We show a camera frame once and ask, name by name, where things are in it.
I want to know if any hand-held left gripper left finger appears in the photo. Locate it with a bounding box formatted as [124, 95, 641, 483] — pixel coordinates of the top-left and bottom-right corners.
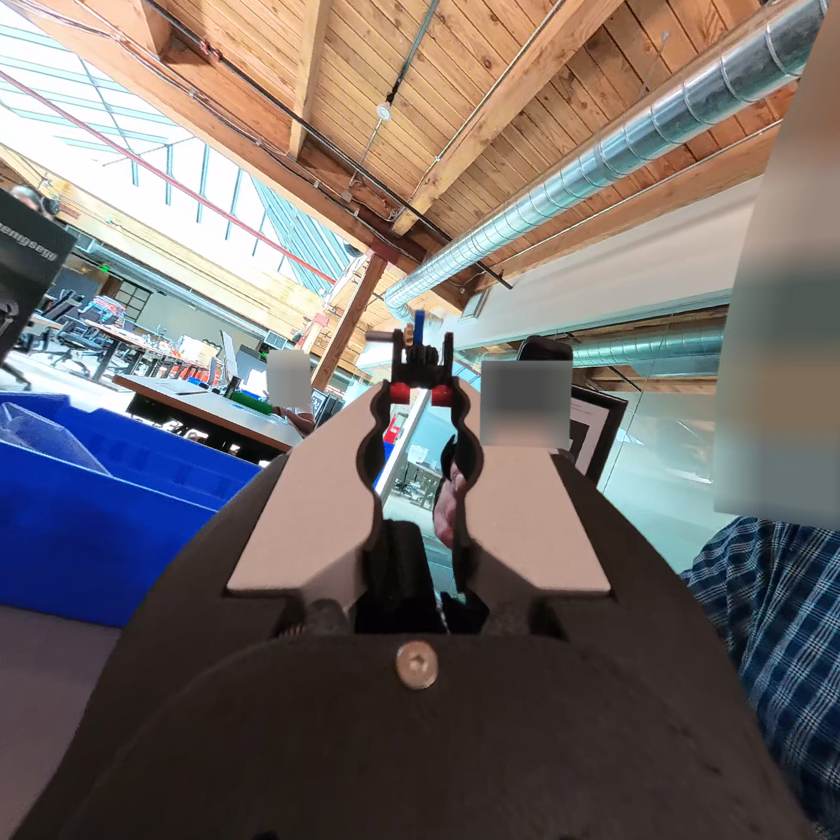
[225, 383, 393, 609]

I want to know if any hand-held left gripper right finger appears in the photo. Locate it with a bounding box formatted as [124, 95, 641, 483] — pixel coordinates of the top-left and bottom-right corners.
[450, 379, 614, 614]

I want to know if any black lego gear assembly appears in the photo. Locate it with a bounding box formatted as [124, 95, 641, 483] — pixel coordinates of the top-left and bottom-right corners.
[365, 310, 455, 408]

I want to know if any black lego set box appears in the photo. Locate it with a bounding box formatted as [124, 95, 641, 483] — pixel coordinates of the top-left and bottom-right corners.
[0, 187, 78, 366]

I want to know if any person's right hand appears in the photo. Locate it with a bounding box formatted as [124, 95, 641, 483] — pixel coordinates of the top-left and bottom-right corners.
[432, 453, 469, 550]

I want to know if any background office table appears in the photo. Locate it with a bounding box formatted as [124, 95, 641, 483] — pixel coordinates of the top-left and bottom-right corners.
[113, 374, 304, 455]

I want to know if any blue plastic bin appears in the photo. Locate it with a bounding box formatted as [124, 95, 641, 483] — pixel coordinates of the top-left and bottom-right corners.
[0, 392, 265, 628]

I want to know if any cluttered background desk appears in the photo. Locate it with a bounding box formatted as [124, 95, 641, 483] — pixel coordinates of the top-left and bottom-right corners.
[59, 320, 219, 383]

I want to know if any person's plaid shirt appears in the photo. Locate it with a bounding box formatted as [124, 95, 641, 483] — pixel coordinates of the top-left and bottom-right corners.
[679, 515, 840, 840]

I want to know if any silver ventilation duct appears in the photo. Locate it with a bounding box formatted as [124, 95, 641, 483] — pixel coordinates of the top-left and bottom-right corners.
[571, 325, 727, 370]
[384, 0, 829, 324]

